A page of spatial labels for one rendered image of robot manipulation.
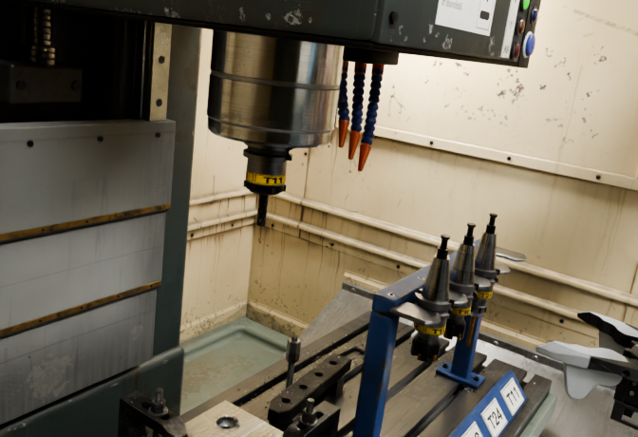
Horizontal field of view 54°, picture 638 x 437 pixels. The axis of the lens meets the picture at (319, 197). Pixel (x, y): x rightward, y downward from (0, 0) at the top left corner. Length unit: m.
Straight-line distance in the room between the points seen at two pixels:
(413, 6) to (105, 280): 0.84
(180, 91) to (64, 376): 0.59
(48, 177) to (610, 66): 1.24
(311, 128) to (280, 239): 1.41
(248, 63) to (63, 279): 0.62
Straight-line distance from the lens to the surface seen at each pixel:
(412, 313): 0.97
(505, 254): 1.37
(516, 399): 1.43
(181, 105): 1.32
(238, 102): 0.71
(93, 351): 1.31
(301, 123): 0.71
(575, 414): 1.71
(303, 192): 2.02
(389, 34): 0.58
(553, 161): 1.66
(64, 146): 1.11
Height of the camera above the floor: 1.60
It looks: 14 degrees down
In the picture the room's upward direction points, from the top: 7 degrees clockwise
